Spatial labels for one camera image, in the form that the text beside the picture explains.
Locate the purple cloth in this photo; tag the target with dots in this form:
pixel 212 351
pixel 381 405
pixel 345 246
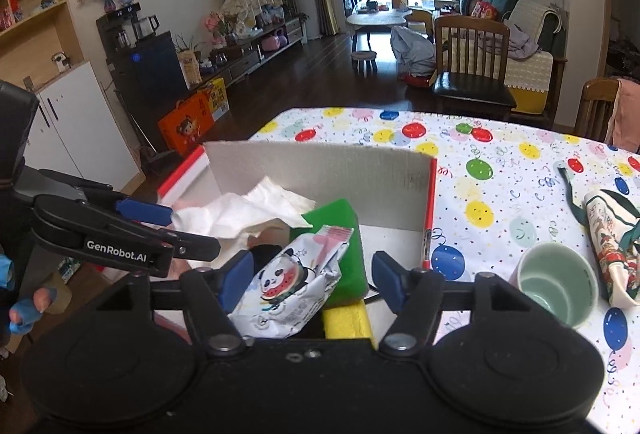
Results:
pixel 520 45

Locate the grey cloth bundle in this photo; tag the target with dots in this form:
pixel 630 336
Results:
pixel 410 49

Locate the black water dispenser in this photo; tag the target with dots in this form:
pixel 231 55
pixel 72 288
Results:
pixel 145 74

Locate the pink handbag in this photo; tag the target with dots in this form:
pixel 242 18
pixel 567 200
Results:
pixel 274 40

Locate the white cabinet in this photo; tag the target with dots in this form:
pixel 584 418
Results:
pixel 80 129

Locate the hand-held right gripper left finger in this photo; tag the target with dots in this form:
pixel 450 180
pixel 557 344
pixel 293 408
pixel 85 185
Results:
pixel 235 281

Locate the small wooden stool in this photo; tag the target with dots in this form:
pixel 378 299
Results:
pixel 364 60

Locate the red cushion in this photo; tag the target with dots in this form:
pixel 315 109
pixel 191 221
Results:
pixel 484 9

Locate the printed cloth pouch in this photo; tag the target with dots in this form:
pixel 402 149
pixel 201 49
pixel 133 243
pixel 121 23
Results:
pixel 610 234

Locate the cream sofa throw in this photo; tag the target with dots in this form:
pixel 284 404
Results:
pixel 532 17

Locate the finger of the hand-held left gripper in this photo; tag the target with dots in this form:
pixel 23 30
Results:
pixel 145 212
pixel 115 234

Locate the wooden coffee table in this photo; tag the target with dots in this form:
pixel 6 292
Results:
pixel 377 19

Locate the pale green cup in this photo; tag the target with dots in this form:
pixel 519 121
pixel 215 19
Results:
pixel 555 284

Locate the wooden chair with dark seat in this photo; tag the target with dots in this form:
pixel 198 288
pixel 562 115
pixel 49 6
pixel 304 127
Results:
pixel 472 64

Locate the wooden wall shelf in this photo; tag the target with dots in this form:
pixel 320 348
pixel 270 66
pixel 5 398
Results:
pixel 30 14

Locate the person's left hand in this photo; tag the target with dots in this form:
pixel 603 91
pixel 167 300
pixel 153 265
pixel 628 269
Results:
pixel 42 304

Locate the yellow sponge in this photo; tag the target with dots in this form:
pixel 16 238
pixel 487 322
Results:
pixel 347 326

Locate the orange gift box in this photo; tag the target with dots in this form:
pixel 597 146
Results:
pixel 185 129

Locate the low TV cabinet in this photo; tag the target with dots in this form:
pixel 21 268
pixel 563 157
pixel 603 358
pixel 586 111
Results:
pixel 250 57

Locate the dark green sofa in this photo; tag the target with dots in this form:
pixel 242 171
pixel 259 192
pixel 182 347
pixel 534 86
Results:
pixel 535 74

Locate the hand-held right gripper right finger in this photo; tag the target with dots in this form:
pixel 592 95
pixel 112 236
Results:
pixel 390 281

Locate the yellow printed box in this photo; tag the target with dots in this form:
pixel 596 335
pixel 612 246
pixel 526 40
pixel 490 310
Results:
pixel 215 97

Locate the red and white cardboard box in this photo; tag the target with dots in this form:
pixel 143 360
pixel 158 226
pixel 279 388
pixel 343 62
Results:
pixel 325 184

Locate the white tissue paper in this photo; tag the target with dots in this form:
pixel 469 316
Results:
pixel 240 211

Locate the pink flower bouquet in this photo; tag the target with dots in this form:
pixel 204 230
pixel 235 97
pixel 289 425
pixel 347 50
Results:
pixel 214 24

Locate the panda print wipes packet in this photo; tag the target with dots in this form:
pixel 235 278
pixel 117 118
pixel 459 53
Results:
pixel 295 284

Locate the wooden dining chair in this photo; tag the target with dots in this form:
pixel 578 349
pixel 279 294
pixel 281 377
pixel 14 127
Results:
pixel 592 109

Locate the balloon print tablecloth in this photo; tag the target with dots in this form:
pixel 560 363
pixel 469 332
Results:
pixel 510 194

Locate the pink cloth on chair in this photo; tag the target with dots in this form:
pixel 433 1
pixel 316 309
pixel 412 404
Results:
pixel 625 114

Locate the green sponge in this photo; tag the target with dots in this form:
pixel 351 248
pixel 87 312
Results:
pixel 332 219

